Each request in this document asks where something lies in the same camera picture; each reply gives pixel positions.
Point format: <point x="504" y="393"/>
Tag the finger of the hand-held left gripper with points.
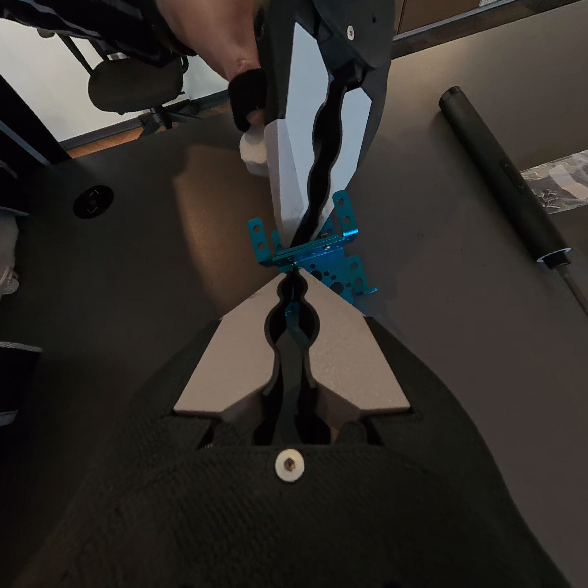
<point x="294" y="138"/>
<point x="356" y="133"/>

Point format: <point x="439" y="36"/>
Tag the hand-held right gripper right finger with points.
<point x="356" y="367"/>

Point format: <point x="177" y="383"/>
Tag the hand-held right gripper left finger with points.
<point x="225" y="367"/>

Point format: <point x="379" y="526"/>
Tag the blue metal bracket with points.
<point x="342" y="275"/>

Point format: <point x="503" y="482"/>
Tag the black electric screwdriver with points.
<point x="496" y="165"/>

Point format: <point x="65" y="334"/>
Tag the dark desk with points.
<point x="459" y="344"/>

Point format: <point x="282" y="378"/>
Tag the round black desk grommet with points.
<point x="93" y="202"/>

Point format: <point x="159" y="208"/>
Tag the person's left hand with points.
<point x="220" y="32"/>

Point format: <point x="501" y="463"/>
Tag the flat clear screw bag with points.
<point x="565" y="183"/>

